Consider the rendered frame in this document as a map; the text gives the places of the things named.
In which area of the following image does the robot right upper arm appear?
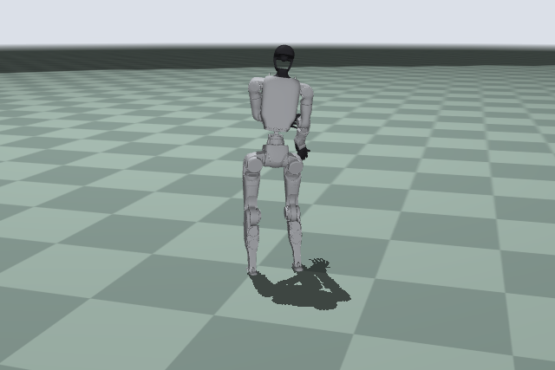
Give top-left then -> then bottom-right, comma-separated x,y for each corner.
297,82 -> 314,128

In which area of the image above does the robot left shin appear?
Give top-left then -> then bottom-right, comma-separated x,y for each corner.
244,210 -> 259,273

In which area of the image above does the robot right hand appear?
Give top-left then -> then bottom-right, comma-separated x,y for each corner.
295,142 -> 310,160

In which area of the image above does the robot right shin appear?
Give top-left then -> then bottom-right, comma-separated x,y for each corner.
287,205 -> 302,268

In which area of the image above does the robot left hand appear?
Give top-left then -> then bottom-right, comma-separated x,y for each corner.
291,114 -> 301,129

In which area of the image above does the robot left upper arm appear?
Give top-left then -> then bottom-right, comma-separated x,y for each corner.
248,77 -> 264,122

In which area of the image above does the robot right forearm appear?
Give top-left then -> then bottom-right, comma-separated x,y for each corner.
294,127 -> 310,150

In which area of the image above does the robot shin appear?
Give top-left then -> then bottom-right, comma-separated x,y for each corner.
287,205 -> 302,268
244,210 -> 259,273

